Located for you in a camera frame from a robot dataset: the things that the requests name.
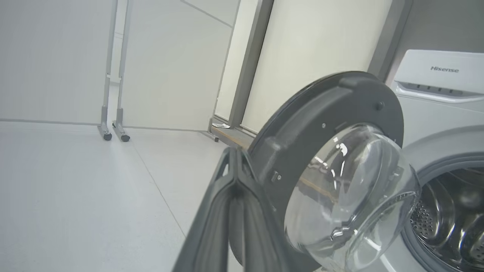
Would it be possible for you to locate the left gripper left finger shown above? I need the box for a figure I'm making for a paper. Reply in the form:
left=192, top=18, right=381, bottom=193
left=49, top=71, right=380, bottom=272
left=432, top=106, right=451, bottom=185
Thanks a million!
left=172, top=147, right=239, bottom=272

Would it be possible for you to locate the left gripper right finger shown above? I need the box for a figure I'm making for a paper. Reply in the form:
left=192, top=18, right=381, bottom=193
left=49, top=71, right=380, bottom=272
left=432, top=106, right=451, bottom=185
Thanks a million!
left=236, top=148, right=303, bottom=272

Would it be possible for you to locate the black round glass washer door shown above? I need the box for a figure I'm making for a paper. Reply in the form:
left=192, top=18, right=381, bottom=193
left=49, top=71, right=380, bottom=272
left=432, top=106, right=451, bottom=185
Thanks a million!
left=229, top=71, right=422, bottom=272

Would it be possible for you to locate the white front-load washing machine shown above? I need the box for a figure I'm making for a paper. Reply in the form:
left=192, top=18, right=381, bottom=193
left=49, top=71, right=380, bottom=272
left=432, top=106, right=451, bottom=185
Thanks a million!
left=359, top=49, right=484, bottom=272

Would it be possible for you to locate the wooden floor strip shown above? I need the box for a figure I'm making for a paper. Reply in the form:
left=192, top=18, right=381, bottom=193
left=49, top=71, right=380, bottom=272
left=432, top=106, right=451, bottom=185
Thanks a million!
left=210, top=126, right=256, bottom=150

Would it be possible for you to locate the grey partition stand leg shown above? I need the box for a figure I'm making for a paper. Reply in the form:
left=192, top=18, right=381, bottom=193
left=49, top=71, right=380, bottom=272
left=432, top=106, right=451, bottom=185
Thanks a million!
left=98, top=0, right=118, bottom=141
left=112, top=0, right=133, bottom=142

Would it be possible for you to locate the cream panel with grey frame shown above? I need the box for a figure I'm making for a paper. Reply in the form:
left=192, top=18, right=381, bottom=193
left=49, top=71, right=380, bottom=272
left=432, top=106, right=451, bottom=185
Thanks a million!
left=208, top=0, right=413, bottom=150

